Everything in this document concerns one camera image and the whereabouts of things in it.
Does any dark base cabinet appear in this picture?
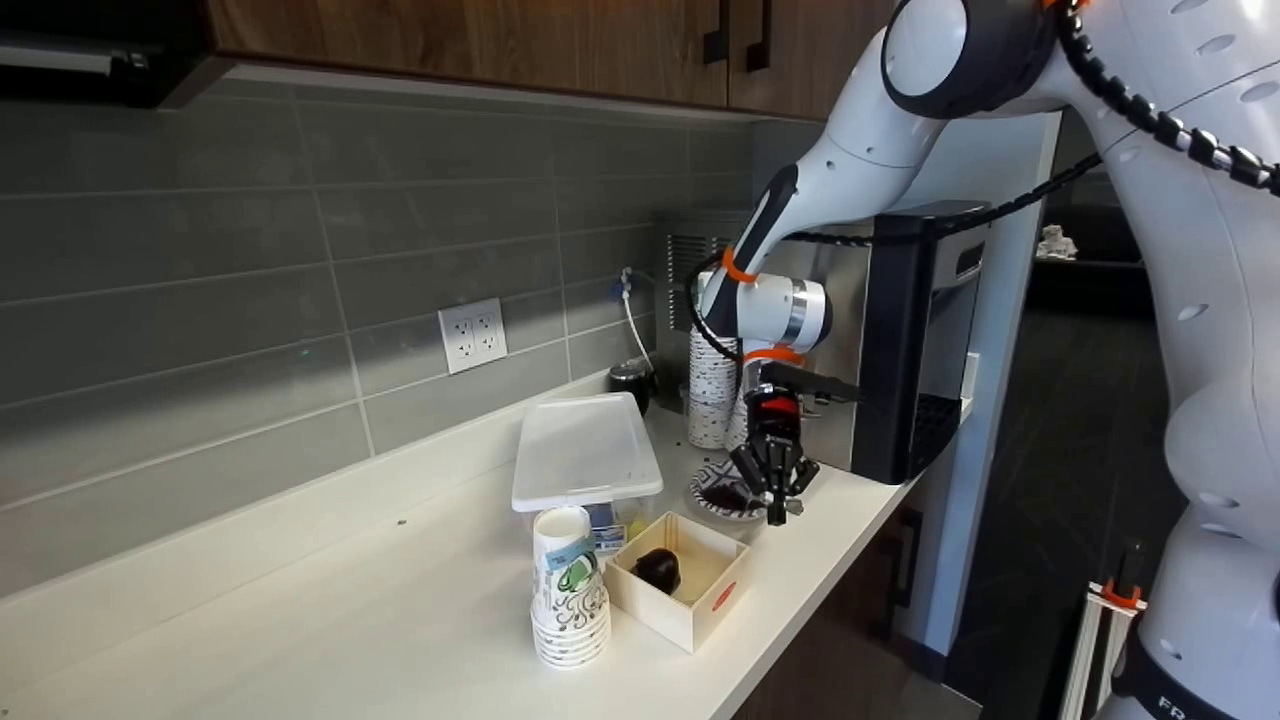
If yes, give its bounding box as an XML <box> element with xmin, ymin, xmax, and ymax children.
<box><xmin>732</xmin><ymin>478</ymin><xmax>983</xmax><ymax>720</ymax></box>

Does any small blue white carton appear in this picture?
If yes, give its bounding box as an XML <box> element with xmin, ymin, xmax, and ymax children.
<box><xmin>580</xmin><ymin>498</ymin><xmax>646</xmax><ymax>554</ymax></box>

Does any dark sofa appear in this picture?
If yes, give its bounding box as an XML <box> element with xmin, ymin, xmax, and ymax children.
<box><xmin>1033</xmin><ymin>173</ymin><xmax>1154</xmax><ymax>320</ymax></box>

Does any wide printed paper cup stack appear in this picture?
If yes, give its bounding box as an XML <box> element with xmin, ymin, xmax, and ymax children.
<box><xmin>526</xmin><ymin>506</ymin><xmax>614</xmax><ymax>673</ymax></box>

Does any thin metal hose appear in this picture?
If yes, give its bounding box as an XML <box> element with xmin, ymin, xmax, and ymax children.
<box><xmin>610</xmin><ymin>264</ymin><xmax>659</xmax><ymax>377</ymax></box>

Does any small black countertop object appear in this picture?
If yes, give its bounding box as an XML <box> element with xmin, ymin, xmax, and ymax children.
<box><xmin>603</xmin><ymin>355</ymin><xmax>659</xmax><ymax>414</ymax></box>

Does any white stand posts orange clamp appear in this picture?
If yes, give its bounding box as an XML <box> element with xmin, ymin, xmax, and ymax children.
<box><xmin>1057</xmin><ymin>577</ymin><xmax>1150</xmax><ymax>720</ymax></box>

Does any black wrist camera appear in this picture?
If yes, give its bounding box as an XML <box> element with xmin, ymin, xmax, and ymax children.
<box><xmin>754</xmin><ymin>361</ymin><xmax>863</xmax><ymax>405</ymax></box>

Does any black range hood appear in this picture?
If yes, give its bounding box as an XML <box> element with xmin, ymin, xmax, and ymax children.
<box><xmin>0</xmin><ymin>0</ymin><xmax>233</xmax><ymax>114</ymax></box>

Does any small white background object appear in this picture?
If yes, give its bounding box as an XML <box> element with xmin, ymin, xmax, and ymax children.
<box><xmin>1037</xmin><ymin>221</ymin><xmax>1081</xmax><ymax>268</ymax></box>

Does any white wall outlet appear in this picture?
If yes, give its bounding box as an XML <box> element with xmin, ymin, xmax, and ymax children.
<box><xmin>437</xmin><ymin>292</ymin><xmax>510</xmax><ymax>377</ymax></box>

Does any steel and black appliance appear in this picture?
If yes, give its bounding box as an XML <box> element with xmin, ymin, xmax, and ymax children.
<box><xmin>795</xmin><ymin>197</ymin><xmax>997</xmax><ymax>487</ymax></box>

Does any small black lump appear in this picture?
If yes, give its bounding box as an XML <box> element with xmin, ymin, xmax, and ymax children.
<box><xmin>627</xmin><ymin>541</ymin><xmax>687</xmax><ymax>596</ymax></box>

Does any metal spoon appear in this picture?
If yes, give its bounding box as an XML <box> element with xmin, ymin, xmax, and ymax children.
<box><xmin>751</xmin><ymin>491</ymin><xmax>810</xmax><ymax>529</ymax></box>

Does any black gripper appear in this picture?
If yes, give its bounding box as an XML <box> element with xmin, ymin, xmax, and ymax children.
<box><xmin>724</xmin><ymin>379</ymin><xmax>823</xmax><ymax>529</ymax></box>

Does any black corrugated cable conduit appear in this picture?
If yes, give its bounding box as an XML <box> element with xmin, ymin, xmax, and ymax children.
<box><xmin>782</xmin><ymin>0</ymin><xmax>1280</xmax><ymax>253</ymax></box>

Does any white wall switch plate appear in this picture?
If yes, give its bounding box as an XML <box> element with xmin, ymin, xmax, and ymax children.
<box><xmin>954</xmin><ymin>347</ymin><xmax>983</xmax><ymax>420</ymax></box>

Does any black cabinet handle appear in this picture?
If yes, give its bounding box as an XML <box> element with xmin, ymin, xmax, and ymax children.
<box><xmin>700</xmin><ymin>0</ymin><xmax>732</xmax><ymax>70</ymax></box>
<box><xmin>739</xmin><ymin>0</ymin><xmax>776</xmax><ymax>77</ymax></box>

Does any open wooden box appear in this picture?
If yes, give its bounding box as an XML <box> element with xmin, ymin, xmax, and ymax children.
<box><xmin>598</xmin><ymin>511</ymin><xmax>754</xmax><ymax>656</ymax></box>

